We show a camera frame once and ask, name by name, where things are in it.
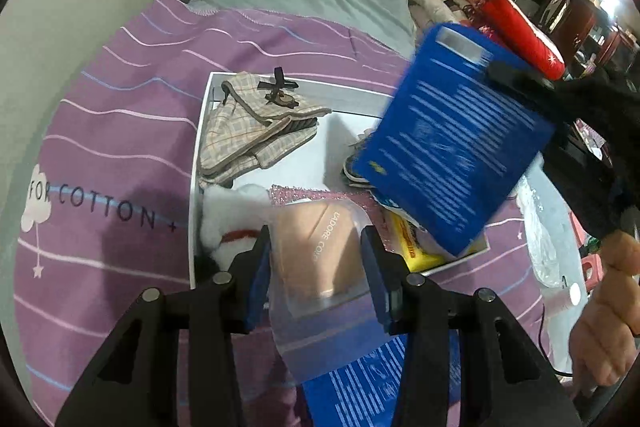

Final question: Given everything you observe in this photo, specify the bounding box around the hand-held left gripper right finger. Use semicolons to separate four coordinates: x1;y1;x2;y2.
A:
360;226;583;427

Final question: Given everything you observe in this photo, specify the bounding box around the yellow tissue pack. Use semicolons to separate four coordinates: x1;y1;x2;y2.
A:
382;209;446;273

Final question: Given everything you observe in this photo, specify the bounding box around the white plush toy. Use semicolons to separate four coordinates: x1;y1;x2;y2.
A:
200;184;273;268

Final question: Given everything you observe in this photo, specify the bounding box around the grey plaid cloth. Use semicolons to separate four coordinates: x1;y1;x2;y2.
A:
342;129;381;185

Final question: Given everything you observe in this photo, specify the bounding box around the black cable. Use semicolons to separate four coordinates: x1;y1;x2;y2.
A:
539;302;576;378

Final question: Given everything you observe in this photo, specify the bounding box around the person's right hand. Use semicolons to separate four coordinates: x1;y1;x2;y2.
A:
570;229;640;390

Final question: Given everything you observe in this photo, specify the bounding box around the white box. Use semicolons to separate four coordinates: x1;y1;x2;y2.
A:
189;72;491;293

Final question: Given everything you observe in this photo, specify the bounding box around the red cushion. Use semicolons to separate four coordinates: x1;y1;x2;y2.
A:
480;0;566;80

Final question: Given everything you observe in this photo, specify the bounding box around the beige plaid garment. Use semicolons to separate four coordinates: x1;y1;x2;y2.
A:
197;67;333;190

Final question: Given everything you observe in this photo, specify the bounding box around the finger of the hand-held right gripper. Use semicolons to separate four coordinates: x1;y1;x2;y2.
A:
487;59;566;122

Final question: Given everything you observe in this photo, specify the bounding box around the blue packet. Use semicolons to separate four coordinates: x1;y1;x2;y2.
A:
300;332;463;427
352;23;558;258

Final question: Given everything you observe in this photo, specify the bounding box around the pink glitter pouch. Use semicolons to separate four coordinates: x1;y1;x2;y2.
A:
270;186;383;218

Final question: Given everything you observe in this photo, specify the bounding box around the beige item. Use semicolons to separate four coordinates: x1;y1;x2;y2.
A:
267;199;381;383

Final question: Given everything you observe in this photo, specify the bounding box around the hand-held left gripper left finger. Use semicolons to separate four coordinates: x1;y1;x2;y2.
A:
55;224;273;427

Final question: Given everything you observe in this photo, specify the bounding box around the purple striped bed sheet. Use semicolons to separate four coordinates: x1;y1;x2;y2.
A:
12;0;576;427

